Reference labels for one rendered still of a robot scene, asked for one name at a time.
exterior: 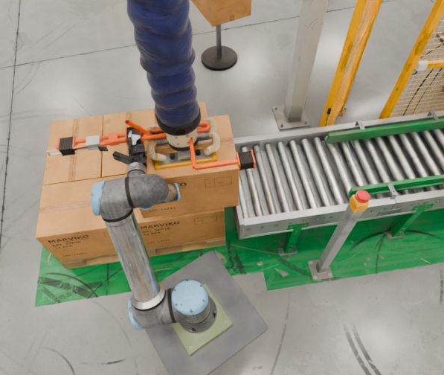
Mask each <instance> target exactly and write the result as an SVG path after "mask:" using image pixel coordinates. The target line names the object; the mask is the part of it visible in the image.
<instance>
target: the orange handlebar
mask: <svg viewBox="0 0 444 375"><path fill-rule="evenodd" d="M198 126H207V127H204V128H198V129H197V131H196V132H207V131H208V130H210V128H211V125H210V123H208V122H201V123H200V124H199V125H198ZM147 131H149V132H151V133H152V132H160V131H162V130H161V128H157V129H147ZM122 137H125V133H120V134H118V133H117V132H116V133H110V134H109V135H104V136H100V140H106V139H108V141H102V142H100V146H106V145H109V146H114V145H119V144H121V143H126V139H125V138H124V139H119V138H122ZM164 137H167V135H166V133H161V134H155V135H145V136H142V139H143V140H148V139H154V138H164ZM75 141H76V144H79V143H86V138H82V139H77V140H75ZM189 145H190V155H191V161H192V167H193V169H195V170H203V169H208V168H214V167H224V166H229V165H235V164H238V161H237V159H233V160H227V161H218V162H212V163H207V164H196V156H195V151H194V146H193V137H191V138H190V140H189Z"/></svg>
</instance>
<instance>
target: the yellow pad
mask: <svg viewBox="0 0 444 375"><path fill-rule="evenodd" d="M206 148H207V147H200V148H194V151H195V156H196V164H202V163H208V162H213V161H218V159H217V154H216V151H215V152H213V153H211V154H210V155H208V156H206V155H205V153H204V149H206ZM160 154H163V155H165V156H166V160H165V161H157V160H155V169H156V170H160V169H166V168H171V167H181V166H187V165H192V161H191V158H186V159H181V160H178V153H177V151H172V152H167V153H160Z"/></svg>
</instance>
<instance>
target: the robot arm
mask: <svg viewBox="0 0 444 375"><path fill-rule="evenodd" d="M139 138H140V135H133V134H132V131H130V132H129V137H128V145H129V147H128V151H129V156H127V155H124V154H123V153H119V152H117V151H114V153H113V154H112V155H113V157H114V160H117V161H120V162H123V163H124V164H128V166H127V177H123V178H119V179H111V180H107V181H106V180H103V181H102V182H97V183H94V184H93V186H92V187H91V209H92V211H93V213H94V215H96V216H100V215H101V216H102V219H103V221H104V222H105V224H106V227H107V229H108V232H109V235H110V237H111V239H112V242H113V245H114V247H115V250H116V252H117V254H118V257H119V260H120V263H121V265H122V267H123V270H124V273H125V275H126V278H127V280H128V282H129V285H130V288H131V290H132V294H131V297H130V298H129V301H128V310H129V318H130V321H131V323H132V325H133V327H134V328H135V329H138V330H140V329H147V328H151V327H158V326H162V325H166V324H173V323H177V322H179V323H180V325H181V326H182V327H183V328H184V329H185V330H186V331H188V332H190V333H203V332H205V331H207V330H208V329H210V328H211V327H212V325H213V324H214V322H215V320H216V314H217V311H216V305H215V303H214V301H213V299H212V298H211V297H210V296H208V294H207V291H206V289H205V288H204V287H203V286H202V285H201V284H200V283H199V282H198V281H195V280H184V281H181V282H180V283H178V284H177V285H176V286H175V287H173V288H169V289H164V286H163V285H162V284H161V283H159V282H157V280H156V277H155V273H154V271H153V268H152V264H151V262H150V259H149V255H148V253H147V249H146V246H145V244H144V240H143V237H142V235H141V231H140V228H139V226H138V222H137V220H136V217H135V213H134V208H140V209H141V210H149V209H150V208H151V207H152V206H153V205H158V204H163V203H167V202H174V201H179V200H180V199H181V197H180V192H179V188H178V184H177V183H173V184H167V182H166V180H165V179H164V178H163V177H161V176H159V175H156V174H146V167H147V152H145V146H144V144H137V145H136V141H137V140H138V139H139ZM132 145H133V146H132ZM135 145H136V146H135Z"/></svg>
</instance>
